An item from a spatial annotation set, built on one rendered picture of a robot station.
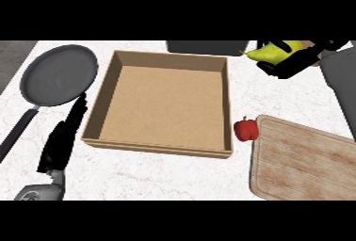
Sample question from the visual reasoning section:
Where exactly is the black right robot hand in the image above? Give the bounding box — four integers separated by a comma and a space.
254, 40, 351, 80

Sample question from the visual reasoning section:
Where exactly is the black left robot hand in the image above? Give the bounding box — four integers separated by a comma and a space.
36, 91, 89, 175

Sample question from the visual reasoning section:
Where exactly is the yellow-green pear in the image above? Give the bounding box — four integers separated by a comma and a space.
238, 40, 306, 66

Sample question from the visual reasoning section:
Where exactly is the brown cardboard box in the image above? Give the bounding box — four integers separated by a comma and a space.
82, 49, 234, 160

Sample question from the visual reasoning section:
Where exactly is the wooden cutting board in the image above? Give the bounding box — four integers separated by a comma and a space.
250, 114, 356, 201

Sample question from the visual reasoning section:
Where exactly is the dark grey appliance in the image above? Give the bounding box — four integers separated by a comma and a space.
166, 40, 252, 57

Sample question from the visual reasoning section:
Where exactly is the dark grey frying pan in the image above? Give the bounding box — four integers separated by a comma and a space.
0, 43, 101, 164

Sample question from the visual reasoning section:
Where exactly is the red bell pepper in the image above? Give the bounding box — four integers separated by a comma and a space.
232, 116, 260, 143

